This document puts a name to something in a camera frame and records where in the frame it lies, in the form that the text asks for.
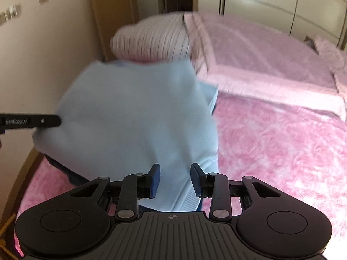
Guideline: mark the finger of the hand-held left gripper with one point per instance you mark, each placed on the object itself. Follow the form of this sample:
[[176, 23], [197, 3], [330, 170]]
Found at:
[[48, 120]]

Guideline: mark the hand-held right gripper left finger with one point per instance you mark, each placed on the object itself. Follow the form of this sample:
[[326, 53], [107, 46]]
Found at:
[[155, 180]]

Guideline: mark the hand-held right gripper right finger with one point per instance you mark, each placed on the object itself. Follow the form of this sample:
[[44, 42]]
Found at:
[[196, 180]]

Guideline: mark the light blue sweatshirt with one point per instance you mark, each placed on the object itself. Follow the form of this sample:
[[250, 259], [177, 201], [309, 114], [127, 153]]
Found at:
[[130, 113]]

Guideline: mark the folded dark blue jeans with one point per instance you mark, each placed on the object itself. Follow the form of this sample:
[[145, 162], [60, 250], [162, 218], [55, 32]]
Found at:
[[77, 177]]

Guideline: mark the pink floral blanket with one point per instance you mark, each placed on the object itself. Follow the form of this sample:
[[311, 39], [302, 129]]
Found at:
[[284, 154]]

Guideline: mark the white striped pillow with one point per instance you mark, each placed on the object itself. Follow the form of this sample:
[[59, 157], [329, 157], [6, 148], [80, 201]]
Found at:
[[151, 38]]

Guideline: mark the brown wooden door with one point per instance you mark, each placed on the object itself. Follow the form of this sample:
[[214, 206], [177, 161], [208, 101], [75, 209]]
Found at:
[[113, 5]]

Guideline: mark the left pink pillow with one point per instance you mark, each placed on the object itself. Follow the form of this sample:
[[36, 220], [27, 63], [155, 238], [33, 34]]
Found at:
[[257, 54]]

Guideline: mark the pink pillow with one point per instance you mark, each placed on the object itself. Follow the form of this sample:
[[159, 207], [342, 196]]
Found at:
[[330, 54], [257, 54]]

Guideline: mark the right pink pillow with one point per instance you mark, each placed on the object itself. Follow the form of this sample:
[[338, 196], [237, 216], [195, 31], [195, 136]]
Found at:
[[330, 54]]

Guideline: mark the wooden bed frame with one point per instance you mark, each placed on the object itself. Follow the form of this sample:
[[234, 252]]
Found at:
[[27, 172]]

